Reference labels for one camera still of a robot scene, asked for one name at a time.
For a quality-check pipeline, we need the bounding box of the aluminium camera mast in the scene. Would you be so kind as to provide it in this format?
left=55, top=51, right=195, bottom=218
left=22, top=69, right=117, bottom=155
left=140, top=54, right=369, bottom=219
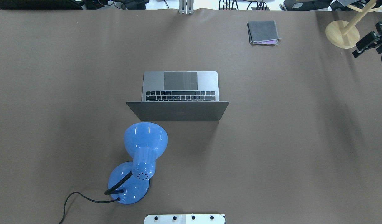
left=179, top=0, right=194, bottom=15

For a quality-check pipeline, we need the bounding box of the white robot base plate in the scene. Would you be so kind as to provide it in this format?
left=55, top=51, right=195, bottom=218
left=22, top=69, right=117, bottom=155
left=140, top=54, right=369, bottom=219
left=144, top=214, right=226, bottom=224

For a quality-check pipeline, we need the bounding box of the wooden mug tree stand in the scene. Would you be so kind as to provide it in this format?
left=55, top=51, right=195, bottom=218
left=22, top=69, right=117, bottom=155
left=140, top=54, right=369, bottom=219
left=325, top=0, right=382, bottom=49

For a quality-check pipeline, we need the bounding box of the black lamp power cable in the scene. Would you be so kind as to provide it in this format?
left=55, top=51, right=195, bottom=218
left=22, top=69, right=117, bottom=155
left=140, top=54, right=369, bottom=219
left=59, top=191, right=121, bottom=224

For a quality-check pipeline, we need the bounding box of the blue desk lamp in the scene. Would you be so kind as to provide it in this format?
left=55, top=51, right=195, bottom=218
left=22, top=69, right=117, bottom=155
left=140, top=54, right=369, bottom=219
left=104, top=122, right=168, bottom=204

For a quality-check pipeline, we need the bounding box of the grey laptop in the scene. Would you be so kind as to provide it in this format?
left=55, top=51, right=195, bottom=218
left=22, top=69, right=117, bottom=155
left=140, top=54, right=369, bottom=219
left=126, top=71, right=229, bottom=121

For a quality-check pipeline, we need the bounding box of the folded grey cloth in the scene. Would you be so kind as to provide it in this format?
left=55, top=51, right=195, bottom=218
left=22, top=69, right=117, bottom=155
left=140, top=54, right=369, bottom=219
left=247, top=20, right=281, bottom=45

